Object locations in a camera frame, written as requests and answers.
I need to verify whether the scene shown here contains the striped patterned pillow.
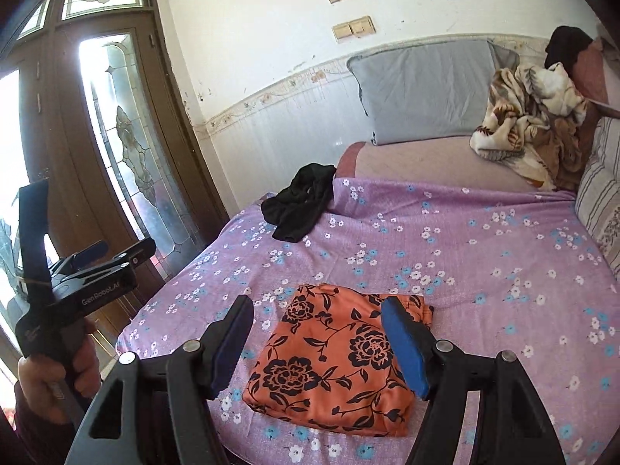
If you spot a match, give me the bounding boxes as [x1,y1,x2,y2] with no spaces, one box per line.
[574,116,620,277]

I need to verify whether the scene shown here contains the pinkish brown mattress cover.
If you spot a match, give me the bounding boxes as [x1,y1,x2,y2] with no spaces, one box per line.
[336,140,577,197]

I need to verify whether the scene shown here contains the wooden stained glass door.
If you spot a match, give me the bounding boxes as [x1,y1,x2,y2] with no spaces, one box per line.
[0,0,231,379]

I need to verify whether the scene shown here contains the purple floral bedsheet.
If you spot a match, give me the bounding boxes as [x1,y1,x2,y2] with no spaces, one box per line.
[116,177,620,465]

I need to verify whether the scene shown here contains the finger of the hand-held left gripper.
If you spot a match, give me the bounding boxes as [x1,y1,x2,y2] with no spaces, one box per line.
[51,239,110,277]
[72,237,157,282]

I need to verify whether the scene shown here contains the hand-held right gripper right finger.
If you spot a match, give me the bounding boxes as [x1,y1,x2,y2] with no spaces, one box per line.
[380,295,567,465]

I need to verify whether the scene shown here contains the grey pillow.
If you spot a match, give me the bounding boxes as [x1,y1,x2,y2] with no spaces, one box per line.
[346,39,521,147]

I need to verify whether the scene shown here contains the maroon pillow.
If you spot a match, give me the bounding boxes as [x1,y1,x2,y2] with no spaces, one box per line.
[569,36,620,117]

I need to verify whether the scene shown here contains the black cloth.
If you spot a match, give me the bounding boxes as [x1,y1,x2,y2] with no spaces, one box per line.
[544,25,596,71]

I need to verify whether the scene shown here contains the person's left hand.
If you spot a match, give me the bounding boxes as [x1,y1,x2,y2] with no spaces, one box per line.
[17,319,103,425]

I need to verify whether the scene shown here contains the beige wall switch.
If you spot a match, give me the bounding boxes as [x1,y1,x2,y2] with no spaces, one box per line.
[332,16,376,41]

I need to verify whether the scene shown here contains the orange black floral garment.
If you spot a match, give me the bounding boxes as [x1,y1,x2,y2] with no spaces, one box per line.
[242,283,435,437]

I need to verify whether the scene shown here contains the beige leaf patterned blanket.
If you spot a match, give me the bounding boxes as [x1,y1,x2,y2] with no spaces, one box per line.
[469,62,589,191]

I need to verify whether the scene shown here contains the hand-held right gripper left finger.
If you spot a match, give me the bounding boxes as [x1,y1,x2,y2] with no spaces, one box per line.
[65,294,255,465]

